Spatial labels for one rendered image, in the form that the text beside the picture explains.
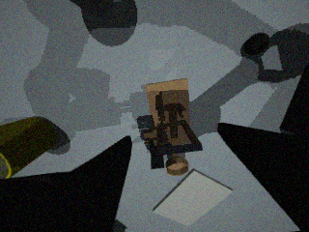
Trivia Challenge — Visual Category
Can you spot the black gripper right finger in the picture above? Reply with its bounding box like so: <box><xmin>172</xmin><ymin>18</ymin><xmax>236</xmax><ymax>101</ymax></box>
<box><xmin>218</xmin><ymin>123</ymin><xmax>309</xmax><ymax>230</ymax></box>

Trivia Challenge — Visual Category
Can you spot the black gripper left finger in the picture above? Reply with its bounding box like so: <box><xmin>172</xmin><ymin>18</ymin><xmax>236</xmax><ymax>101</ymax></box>
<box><xmin>0</xmin><ymin>135</ymin><xmax>132</xmax><ymax>232</ymax></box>

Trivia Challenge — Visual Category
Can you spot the yellow cylindrical cup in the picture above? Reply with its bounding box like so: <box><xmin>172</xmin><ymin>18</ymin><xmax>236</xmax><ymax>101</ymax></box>
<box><xmin>0</xmin><ymin>116</ymin><xmax>60</xmax><ymax>179</ymax></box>

